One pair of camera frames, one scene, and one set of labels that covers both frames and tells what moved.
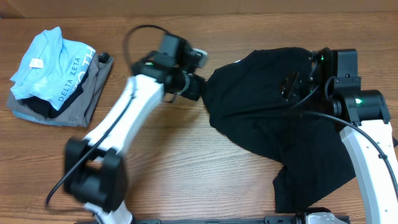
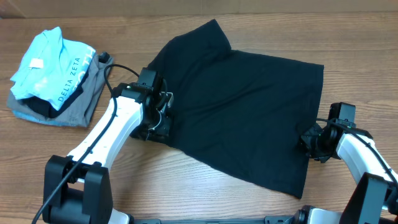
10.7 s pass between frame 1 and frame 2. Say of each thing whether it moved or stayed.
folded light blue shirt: stayed
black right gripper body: moved
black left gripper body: moved
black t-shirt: moved
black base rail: stayed
